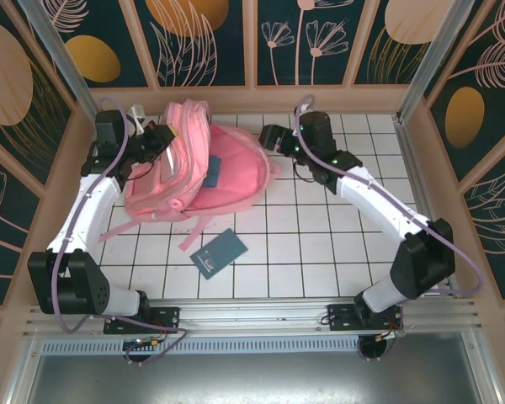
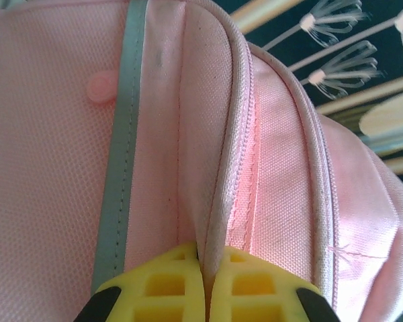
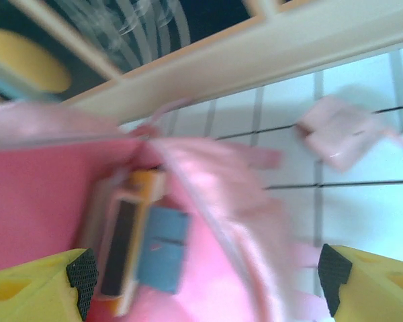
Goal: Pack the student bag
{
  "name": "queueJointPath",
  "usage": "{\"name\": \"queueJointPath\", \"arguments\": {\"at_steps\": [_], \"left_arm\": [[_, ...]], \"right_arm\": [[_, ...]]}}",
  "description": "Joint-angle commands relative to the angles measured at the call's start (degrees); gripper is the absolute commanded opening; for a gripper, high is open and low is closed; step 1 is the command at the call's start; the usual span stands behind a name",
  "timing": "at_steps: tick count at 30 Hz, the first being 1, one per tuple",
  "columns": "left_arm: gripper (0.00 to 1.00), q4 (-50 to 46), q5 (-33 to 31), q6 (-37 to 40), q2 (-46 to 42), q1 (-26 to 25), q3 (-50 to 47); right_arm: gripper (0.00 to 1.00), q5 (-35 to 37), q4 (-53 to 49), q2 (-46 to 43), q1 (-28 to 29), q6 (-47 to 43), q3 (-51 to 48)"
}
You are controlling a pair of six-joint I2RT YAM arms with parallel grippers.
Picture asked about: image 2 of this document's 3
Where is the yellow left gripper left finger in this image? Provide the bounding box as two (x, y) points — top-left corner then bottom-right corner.
(82, 241), (209, 322)

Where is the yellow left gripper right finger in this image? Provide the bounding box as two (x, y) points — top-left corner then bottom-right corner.
(206, 243), (339, 322)

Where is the pink student backpack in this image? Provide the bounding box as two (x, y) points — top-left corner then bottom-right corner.
(0, 0), (403, 322)

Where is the aluminium right corner post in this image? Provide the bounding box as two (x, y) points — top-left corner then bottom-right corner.
(355, 129), (403, 158)

